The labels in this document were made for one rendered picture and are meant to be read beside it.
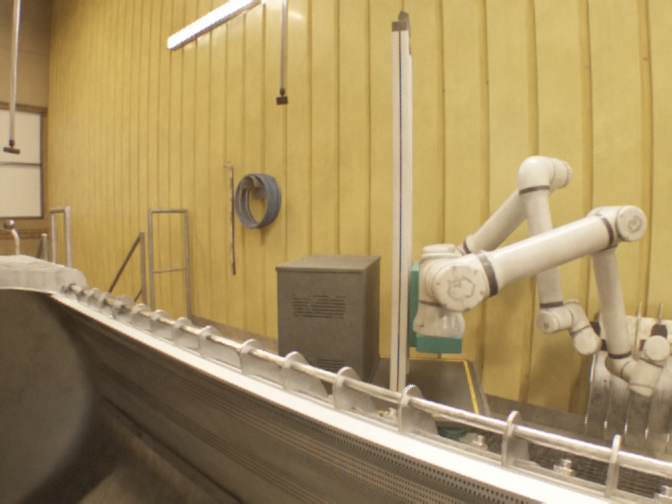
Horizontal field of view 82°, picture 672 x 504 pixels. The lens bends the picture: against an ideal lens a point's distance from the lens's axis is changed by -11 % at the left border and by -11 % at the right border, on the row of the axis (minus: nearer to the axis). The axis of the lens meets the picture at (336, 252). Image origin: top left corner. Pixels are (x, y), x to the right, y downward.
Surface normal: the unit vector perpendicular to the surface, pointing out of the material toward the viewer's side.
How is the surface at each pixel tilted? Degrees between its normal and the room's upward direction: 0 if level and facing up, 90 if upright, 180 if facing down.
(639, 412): 89
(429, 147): 90
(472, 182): 90
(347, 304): 90
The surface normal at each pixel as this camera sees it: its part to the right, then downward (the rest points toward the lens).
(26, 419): 0.57, -0.09
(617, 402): -0.65, 0.01
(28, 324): 0.53, 0.29
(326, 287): -0.22, 0.07
